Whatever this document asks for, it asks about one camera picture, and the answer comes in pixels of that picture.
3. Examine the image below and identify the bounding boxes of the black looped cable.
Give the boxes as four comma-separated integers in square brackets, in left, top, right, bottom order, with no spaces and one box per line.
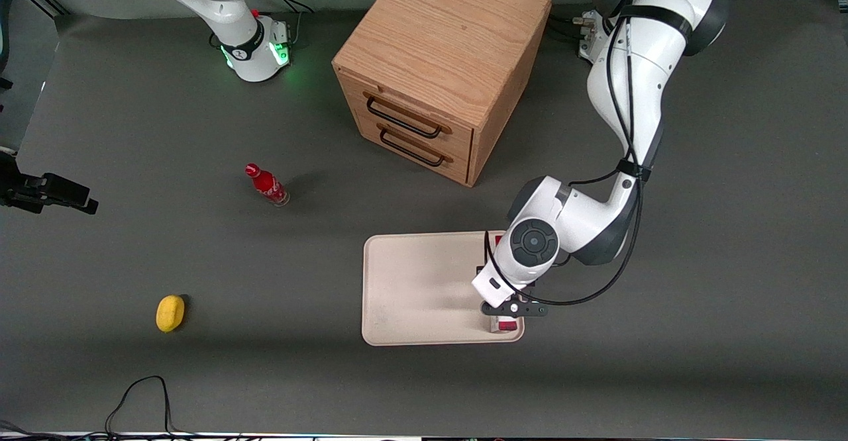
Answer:
[105,375,199,439]

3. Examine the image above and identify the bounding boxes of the beige plastic tray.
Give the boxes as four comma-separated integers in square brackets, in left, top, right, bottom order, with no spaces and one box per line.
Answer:
[362,230,525,347]

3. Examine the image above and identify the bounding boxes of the black curved stand part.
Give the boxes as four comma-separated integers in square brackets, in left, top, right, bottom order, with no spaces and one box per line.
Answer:
[0,0,22,92]

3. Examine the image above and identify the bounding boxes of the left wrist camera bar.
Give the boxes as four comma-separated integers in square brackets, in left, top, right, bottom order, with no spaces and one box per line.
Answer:
[480,300,550,317]

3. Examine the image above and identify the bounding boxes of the dark grey table mat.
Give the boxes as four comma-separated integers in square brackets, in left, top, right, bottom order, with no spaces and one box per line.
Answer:
[0,0,848,436]

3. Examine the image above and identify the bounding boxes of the red cookie box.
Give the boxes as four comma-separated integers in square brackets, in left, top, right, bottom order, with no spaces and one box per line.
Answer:
[489,231,519,334]

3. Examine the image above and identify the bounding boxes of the black cable bundle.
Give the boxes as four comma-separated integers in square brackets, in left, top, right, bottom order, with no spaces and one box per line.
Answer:
[0,420,100,441]

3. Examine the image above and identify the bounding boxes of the black metal drawer handle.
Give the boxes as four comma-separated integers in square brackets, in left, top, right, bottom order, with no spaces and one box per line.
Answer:
[379,128,446,168]
[366,97,443,140]

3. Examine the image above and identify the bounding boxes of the yellow lemon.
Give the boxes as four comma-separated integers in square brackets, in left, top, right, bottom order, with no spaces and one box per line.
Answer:
[156,295,186,333]

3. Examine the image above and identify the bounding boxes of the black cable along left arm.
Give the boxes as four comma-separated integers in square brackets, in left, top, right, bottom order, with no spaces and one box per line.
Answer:
[484,0,749,307]

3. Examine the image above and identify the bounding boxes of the red cola bottle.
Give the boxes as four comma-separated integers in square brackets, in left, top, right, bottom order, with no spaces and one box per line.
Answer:
[244,163,291,207]

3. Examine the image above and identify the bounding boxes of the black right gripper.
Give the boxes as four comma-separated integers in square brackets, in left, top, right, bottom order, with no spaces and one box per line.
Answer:
[0,153,99,216]

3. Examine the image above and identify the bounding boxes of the black left arm base cables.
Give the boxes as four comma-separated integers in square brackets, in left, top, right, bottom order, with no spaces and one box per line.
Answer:
[549,14,594,43]

